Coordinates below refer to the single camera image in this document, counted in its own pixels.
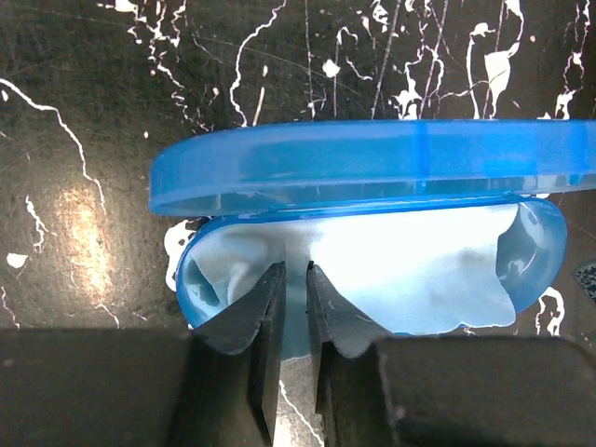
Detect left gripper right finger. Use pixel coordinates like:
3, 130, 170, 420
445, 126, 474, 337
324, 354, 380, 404
305, 264, 595, 446

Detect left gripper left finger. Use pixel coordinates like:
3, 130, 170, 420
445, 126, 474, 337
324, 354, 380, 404
1, 263, 286, 446

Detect light blue cleaning cloth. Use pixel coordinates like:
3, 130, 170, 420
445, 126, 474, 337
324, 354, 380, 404
177, 205, 518, 359

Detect blue glasses case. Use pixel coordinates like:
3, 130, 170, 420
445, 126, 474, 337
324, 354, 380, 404
149, 120, 595, 327

